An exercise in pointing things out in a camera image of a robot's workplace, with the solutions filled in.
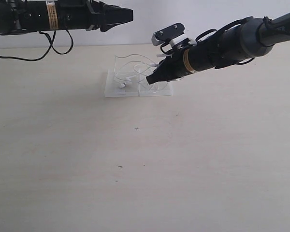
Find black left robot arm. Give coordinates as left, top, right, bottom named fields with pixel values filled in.
left=0, top=0, right=133, bottom=36

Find white wired earphones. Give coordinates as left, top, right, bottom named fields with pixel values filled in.
left=113, top=54, right=168, bottom=94

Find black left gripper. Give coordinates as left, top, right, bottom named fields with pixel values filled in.
left=55, top=0, right=133, bottom=32

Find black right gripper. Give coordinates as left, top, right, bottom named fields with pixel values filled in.
left=146, top=49, right=191, bottom=85

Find clear plastic storage case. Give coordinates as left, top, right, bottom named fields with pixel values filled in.
left=104, top=70, right=174, bottom=98

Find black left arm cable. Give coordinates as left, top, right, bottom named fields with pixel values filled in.
left=0, top=29, right=74, bottom=61

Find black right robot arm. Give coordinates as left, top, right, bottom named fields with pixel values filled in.
left=146, top=13, right=290, bottom=85

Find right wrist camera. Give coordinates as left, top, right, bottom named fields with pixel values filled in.
left=151, top=23, right=197, bottom=55

